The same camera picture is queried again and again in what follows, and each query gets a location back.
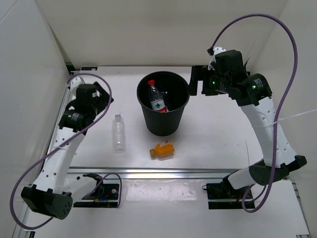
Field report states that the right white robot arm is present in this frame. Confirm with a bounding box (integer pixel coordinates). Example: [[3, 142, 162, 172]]
[[188, 48, 307, 198]]

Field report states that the aluminium front rail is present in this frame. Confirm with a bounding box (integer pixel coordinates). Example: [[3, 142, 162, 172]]
[[67, 167, 236, 179]]

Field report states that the black plastic waste bin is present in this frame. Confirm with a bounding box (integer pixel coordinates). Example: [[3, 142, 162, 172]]
[[137, 71, 190, 136]]

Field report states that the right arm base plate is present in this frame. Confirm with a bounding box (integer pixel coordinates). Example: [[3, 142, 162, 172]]
[[202, 182, 247, 210]]

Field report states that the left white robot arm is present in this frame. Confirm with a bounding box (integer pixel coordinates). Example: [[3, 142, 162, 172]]
[[21, 80, 113, 220]]

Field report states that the red label water bottle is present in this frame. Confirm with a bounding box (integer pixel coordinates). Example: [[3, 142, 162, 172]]
[[147, 80, 168, 113]]

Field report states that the blue label water bottle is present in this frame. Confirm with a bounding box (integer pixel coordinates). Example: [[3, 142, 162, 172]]
[[159, 91, 170, 112]]

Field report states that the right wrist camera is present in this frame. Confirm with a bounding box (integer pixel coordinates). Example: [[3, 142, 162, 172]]
[[207, 47, 226, 71]]

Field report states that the orange juice bottle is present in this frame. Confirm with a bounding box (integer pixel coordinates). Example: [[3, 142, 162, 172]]
[[150, 140, 175, 158]]

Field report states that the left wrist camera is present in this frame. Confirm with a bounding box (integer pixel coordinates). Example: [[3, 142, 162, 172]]
[[67, 75, 85, 95]]

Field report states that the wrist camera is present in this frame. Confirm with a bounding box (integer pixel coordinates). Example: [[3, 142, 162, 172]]
[[67, 75, 85, 95], [207, 47, 226, 71]]

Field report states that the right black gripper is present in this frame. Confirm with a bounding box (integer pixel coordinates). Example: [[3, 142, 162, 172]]
[[187, 65, 231, 96]]

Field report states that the clear bottle white cap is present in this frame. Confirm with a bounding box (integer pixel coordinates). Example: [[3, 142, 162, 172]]
[[112, 113, 125, 153]]

